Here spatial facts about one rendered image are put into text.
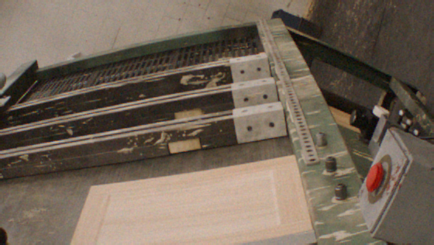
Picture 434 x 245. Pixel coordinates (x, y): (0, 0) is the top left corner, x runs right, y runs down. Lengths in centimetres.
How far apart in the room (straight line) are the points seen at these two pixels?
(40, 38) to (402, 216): 615
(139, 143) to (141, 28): 495
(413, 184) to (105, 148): 106
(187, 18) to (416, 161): 587
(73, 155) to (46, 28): 508
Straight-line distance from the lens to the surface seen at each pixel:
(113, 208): 136
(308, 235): 106
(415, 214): 76
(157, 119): 184
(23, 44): 678
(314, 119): 155
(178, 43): 282
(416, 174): 74
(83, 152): 165
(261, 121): 159
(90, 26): 659
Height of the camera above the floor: 124
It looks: 6 degrees down
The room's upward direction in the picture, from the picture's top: 71 degrees counter-clockwise
